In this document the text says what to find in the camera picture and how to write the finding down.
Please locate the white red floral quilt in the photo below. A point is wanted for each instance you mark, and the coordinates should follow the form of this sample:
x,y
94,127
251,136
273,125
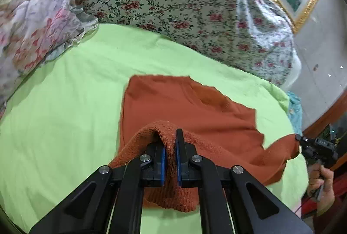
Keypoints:
x,y
252,35

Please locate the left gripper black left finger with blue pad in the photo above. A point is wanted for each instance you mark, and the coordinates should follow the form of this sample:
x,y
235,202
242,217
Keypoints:
x,y
154,162

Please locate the pink grey floral blanket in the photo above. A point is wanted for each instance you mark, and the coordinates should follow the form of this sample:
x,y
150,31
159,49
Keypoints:
x,y
36,31

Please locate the light blue cloth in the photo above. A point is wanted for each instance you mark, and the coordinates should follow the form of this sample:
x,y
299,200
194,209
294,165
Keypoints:
x,y
295,112

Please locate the person's right hand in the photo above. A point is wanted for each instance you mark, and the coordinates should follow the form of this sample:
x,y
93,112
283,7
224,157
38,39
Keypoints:
x,y
322,178

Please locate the rust orange knit sweater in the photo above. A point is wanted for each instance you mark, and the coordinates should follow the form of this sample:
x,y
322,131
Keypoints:
x,y
155,106

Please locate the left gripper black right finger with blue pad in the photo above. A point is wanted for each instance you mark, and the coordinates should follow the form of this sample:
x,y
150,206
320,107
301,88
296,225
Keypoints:
x,y
188,175

